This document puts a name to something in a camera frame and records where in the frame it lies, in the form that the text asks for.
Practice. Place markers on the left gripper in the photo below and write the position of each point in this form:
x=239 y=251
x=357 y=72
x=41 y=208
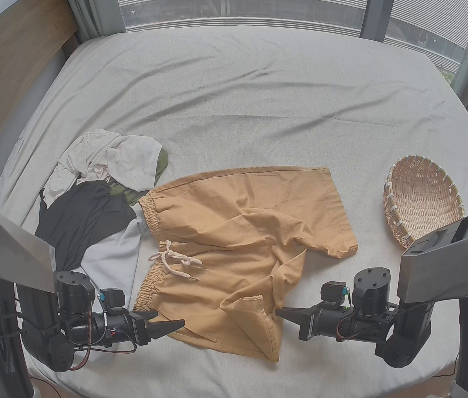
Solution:
x=134 y=328

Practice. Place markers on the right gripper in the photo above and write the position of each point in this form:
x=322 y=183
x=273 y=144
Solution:
x=325 y=321

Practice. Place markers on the tan shorts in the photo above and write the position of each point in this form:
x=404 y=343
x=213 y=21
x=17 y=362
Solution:
x=238 y=205

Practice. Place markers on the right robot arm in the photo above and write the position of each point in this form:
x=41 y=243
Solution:
x=445 y=263

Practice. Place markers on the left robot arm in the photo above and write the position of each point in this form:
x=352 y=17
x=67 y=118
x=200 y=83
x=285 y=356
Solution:
x=14 y=247

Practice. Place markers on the pale grey garment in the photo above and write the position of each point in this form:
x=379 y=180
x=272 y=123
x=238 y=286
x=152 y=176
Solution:
x=113 y=255

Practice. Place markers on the black garment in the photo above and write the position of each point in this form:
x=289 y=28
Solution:
x=80 y=222

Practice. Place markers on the round woven basket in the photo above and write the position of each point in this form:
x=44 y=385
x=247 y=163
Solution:
x=420 y=197

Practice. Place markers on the green garment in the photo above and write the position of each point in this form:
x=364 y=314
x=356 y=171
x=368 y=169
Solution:
x=162 y=160

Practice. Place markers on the white garment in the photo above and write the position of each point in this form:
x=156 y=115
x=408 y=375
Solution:
x=126 y=156

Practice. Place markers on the bed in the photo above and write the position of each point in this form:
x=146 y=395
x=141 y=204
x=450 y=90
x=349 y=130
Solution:
x=258 y=98

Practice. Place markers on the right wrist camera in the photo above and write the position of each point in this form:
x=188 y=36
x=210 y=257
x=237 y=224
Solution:
x=333 y=290

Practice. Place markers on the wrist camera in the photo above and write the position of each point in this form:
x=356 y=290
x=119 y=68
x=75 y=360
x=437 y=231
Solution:
x=112 y=299
x=333 y=290

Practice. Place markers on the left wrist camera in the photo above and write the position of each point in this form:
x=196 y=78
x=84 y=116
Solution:
x=112 y=299

